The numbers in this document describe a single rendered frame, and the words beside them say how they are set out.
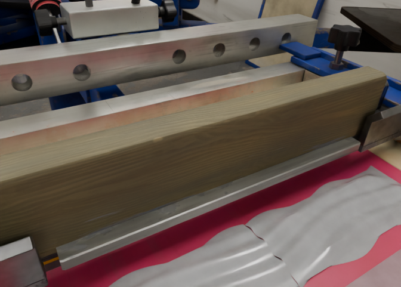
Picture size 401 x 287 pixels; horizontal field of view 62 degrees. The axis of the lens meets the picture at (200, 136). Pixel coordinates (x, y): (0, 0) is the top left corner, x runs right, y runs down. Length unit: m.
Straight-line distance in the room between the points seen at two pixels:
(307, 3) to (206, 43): 2.38
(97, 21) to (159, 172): 0.30
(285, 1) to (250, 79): 2.54
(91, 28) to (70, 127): 0.15
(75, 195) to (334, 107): 0.23
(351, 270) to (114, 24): 0.40
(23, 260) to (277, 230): 0.19
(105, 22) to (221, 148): 0.29
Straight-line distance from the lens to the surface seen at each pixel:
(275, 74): 0.52
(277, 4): 3.08
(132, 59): 0.46
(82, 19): 0.48
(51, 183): 0.22
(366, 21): 1.13
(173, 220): 0.26
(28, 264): 0.24
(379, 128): 0.40
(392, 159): 0.45
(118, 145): 0.22
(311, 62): 0.56
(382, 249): 0.33
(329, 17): 2.80
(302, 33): 0.63
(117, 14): 0.50
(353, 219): 0.34
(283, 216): 0.32
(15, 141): 0.39
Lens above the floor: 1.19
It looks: 34 degrees down
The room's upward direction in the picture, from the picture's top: 3 degrees clockwise
